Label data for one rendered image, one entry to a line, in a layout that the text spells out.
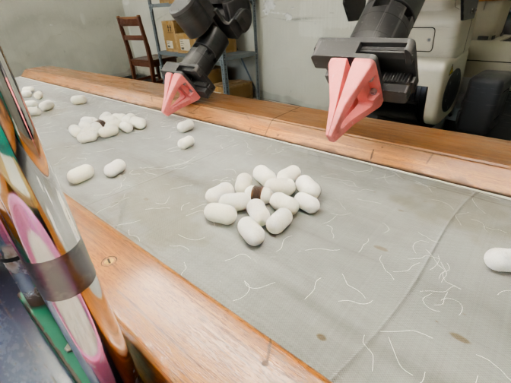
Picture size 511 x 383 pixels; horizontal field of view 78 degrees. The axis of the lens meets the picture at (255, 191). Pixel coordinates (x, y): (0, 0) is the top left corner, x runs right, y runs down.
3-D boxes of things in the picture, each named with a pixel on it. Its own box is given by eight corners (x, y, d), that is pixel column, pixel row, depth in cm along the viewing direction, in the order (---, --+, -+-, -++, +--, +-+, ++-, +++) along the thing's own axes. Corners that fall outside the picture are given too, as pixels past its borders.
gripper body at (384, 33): (407, 54, 29) (437, -10, 30) (309, 50, 34) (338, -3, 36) (412, 98, 34) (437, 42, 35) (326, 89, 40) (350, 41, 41)
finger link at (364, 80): (343, 125, 29) (382, 41, 30) (279, 113, 33) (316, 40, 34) (358, 159, 34) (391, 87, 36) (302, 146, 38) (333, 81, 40)
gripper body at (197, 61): (192, 72, 58) (213, 41, 60) (160, 68, 64) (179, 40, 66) (211, 96, 64) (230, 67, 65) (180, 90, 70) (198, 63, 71)
